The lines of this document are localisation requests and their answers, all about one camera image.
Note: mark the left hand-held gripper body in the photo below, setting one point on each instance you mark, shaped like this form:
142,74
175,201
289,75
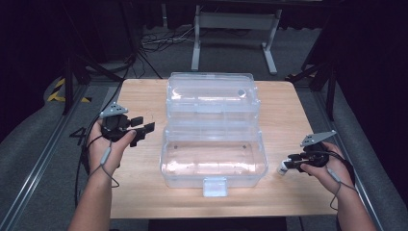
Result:
114,126

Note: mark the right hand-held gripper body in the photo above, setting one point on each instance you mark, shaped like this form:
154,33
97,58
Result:
316,155

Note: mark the small white dropper bottle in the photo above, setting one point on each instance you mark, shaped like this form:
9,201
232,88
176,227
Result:
282,170

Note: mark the clear plastic storage box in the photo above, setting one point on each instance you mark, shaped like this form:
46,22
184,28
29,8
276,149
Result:
213,134

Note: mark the person's right hand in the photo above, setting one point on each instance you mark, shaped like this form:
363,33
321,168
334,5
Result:
333,174

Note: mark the person's left hand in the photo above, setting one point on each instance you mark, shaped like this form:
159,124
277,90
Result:
104,154

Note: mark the black tripod stand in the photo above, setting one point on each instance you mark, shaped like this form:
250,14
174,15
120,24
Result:
68,83

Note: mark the yellow black hazard tape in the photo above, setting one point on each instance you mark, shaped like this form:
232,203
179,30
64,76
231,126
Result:
55,93

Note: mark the black metal stand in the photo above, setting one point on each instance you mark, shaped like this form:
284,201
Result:
330,86

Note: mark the metal floor rail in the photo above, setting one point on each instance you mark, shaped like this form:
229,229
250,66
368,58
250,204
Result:
352,166
38,166

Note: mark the white metal table frame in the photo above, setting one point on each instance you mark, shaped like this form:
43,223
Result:
235,20

